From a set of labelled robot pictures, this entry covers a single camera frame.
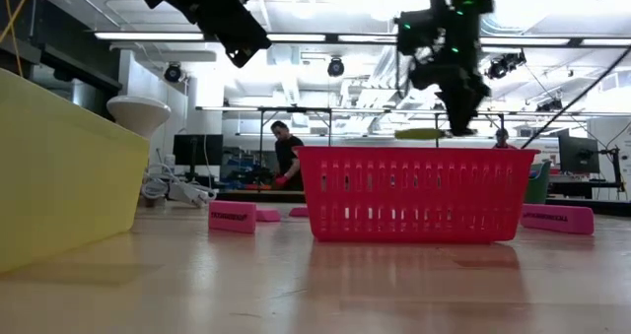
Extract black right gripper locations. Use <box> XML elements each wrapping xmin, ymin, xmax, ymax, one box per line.
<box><xmin>407</xmin><ymin>47</ymin><xmax>493</xmax><ymax>137</ymax></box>

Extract green-handled pliers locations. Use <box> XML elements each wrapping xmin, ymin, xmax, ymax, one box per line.
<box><xmin>392</xmin><ymin>127</ymin><xmax>454</xmax><ymax>142</ymax></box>

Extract person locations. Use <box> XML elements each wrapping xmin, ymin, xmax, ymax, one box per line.
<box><xmin>269</xmin><ymin>120</ymin><xmax>306</xmax><ymax>192</ymax></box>
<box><xmin>492</xmin><ymin>127</ymin><xmax>517</xmax><ymax>150</ymax></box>

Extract black ceiling spotlight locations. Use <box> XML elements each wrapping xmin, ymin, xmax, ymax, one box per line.
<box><xmin>326</xmin><ymin>56</ymin><xmax>346</xmax><ymax>78</ymax></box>
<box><xmin>164</xmin><ymin>61</ymin><xmax>184</xmax><ymax>84</ymax></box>
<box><xmin>484</xmin><ymin>50</ymin><xmax>527</xmax><ymax>82</ymax></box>

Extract overhead light bar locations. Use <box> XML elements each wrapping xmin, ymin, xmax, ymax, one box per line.
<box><xmin>93</xmin><ymin>31</ymin><xmax>631</xmax><ymax>47</ymax></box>

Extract green plastic bin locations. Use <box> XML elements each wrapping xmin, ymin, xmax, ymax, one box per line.
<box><xmin>524</xmin><ymin>161</ymin><xmax>552</xmax><ymax>206</ymax></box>

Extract black computer monitor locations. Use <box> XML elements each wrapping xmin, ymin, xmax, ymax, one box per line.
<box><xmin>558</xmin><ymin>135</ymin><xmax>600</xmax><ymax>175</ymax></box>
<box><xmin>173</xmin><ymin>134</ymin><xmax>224</xmax><ymax>177</ymax></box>

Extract red slotted plastic basket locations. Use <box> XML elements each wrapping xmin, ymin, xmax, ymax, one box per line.
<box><xmin>294</xmin><ymin>145</ymin><xmax>541</xmax><ymax>243</ymax></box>

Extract white dome lamp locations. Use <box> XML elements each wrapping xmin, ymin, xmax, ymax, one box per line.
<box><xmin>105</xmin><ymin>95</ymin><xmax>173</xmax><ymax>139</ymax></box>

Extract yellow translucent plastic bin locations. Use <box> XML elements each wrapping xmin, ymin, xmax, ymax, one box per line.
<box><xmin>0</xmin><ymin>67</ymin><xmax>151</xmax><ymax>275</ymax></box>

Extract black background table frame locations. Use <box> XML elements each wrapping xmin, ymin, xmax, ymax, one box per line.
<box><xmin>196</xmin><ymin>105</ymin><xmax>507</xmax><ymax>192</ymax></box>

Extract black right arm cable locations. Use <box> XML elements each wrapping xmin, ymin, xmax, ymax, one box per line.
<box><xmin>521</xmin><ymin>45</ymin><xmax>631</xmax><ymax>150</ymax></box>

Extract white coiled cable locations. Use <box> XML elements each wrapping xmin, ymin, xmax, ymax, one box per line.
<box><xmin>141</xmin><ymin>162</ymin><xmax>218</xmax><ymax>209</ymax></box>

